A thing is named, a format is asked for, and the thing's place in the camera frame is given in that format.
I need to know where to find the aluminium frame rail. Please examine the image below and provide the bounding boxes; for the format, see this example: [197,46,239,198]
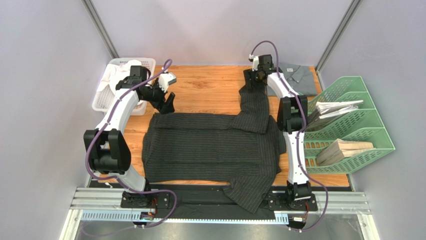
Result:
[60,181,380,240]

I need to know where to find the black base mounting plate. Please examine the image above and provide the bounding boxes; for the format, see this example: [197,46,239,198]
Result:
[89,181,352,221]

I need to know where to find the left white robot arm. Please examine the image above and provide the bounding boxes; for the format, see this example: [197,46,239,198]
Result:
[83,64,177,197]

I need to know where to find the left corner aluminium post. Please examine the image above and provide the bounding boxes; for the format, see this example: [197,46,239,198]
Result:
[81,0,119,59]

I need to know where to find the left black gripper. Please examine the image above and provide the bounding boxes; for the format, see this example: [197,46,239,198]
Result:
[141,78,175,115]

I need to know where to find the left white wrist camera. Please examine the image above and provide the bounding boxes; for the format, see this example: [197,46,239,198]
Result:
[157,72,177,93]

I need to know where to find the white shirt in basket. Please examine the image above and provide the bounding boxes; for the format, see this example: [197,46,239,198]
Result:
[96,59,142,94]

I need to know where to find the green plastic file rack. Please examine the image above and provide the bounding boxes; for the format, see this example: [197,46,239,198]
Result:
[304,76,395,174]

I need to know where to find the purple cable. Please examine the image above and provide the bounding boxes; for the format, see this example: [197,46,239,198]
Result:
[249,40,330,233]
[84,58,179,229]

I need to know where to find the brown book in rack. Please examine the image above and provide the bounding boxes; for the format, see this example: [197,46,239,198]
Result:
[316,139,375,167]

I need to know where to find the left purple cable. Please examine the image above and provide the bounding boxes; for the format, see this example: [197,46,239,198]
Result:
[84,58,179,229]

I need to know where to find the corner aluminium post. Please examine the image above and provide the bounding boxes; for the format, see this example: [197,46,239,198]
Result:
[315,0,363,74]
[81,0,119,59]

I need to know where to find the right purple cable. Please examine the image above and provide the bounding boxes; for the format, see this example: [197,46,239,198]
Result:
[249,40,330,233]

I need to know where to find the white papers in rack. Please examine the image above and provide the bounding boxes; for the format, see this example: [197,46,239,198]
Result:
[307,100,364,124]

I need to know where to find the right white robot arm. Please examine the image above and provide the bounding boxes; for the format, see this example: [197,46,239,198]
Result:
[243,54,312,210]

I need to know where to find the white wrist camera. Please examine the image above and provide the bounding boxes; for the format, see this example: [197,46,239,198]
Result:
[248,54,259,72]
[157,72,177,93]

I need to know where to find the white plastic laundry basket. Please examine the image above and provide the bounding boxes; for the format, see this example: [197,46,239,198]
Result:
[92,57,156,113]

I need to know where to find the dark pinstriped long sleeve shirt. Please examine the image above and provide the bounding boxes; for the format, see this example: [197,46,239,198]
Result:
[141,86,286,214]

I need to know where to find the right corner aluminium post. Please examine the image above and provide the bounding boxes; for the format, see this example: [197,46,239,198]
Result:
[315,0,363,74]

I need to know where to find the folded grey shirt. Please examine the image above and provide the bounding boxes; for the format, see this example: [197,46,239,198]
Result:
[279,62,318,96]

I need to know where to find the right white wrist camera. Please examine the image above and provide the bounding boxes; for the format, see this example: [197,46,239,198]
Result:
[248,54,259,72]

